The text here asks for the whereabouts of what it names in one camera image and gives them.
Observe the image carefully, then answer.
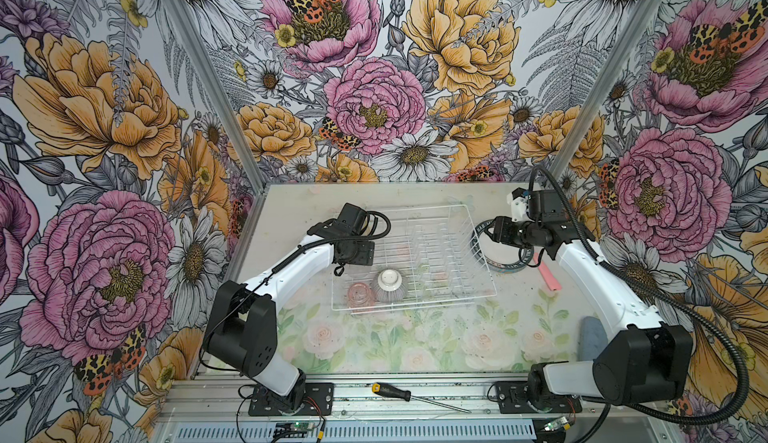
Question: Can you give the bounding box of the dark green rimmed plate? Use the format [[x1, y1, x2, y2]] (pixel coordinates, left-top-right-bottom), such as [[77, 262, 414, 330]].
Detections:
[[470, 220, 535, 273]]

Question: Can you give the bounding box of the pink glass cup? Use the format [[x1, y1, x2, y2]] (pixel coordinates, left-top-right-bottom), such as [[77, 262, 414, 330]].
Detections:
[[346, 282, 376, 309]]

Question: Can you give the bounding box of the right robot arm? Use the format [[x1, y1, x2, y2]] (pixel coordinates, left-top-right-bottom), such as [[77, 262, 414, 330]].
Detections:
[[490, 188, 693, 409]]

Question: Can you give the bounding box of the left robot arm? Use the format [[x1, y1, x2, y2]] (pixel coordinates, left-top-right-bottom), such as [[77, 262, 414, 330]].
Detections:
[[201, 203, 392, 399]]

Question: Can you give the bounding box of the pink silicone utensil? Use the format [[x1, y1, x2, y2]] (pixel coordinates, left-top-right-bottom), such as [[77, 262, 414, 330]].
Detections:
[[537, 261, 562, 292]]

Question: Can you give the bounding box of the blue grey cloth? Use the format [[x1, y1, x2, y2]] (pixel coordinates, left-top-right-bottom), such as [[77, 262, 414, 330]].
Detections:
[[577, 316, 608, 361]]

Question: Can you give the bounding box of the small green circuit board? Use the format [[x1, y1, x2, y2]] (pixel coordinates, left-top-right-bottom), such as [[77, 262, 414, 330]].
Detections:
[[272, 422, 309, 439]]

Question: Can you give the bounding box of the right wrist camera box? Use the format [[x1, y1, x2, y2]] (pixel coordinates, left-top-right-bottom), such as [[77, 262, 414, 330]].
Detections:
[[507, 187, 530, 223]]

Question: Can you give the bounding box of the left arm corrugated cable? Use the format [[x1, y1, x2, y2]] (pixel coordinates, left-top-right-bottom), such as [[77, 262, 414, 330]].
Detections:
[[263, 210, 392, 282]]

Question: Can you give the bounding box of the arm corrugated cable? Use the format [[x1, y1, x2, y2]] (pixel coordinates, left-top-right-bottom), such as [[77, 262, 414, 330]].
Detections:
[[527, 164, 751, 427], [263, 210, 392, 282]]

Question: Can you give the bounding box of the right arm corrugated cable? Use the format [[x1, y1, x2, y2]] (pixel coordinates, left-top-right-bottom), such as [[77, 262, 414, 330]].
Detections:
[[527, 164, 751, 427]]

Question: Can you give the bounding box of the white wire dish rack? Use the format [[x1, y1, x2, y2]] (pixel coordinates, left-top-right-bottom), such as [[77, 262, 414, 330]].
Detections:
[[331, 204, 497, 314]]

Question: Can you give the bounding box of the yellow handled screwdriver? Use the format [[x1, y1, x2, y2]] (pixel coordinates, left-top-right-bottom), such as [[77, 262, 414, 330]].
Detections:
[[371, 382, 471, 414]]

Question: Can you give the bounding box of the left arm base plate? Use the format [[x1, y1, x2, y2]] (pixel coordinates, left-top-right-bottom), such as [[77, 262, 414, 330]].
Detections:
[[247, 382, 335, 417]]

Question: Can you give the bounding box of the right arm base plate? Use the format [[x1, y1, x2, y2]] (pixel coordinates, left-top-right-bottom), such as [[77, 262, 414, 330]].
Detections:
[[487, 381, 583, 415]]

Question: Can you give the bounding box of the aluminium corner post right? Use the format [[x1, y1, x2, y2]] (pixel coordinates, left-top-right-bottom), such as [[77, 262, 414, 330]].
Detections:
[[548, 0, 662, 178]]

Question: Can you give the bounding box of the aluminium corner post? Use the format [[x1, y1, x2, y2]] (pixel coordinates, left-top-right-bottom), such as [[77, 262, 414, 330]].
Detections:
[[143, 0, 266, 193], [548, 0, 662, 178]]

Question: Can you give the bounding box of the aluminium corner post left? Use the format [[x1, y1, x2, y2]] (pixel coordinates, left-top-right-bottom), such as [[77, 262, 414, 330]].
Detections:
[[143, 0, 266, 193]]

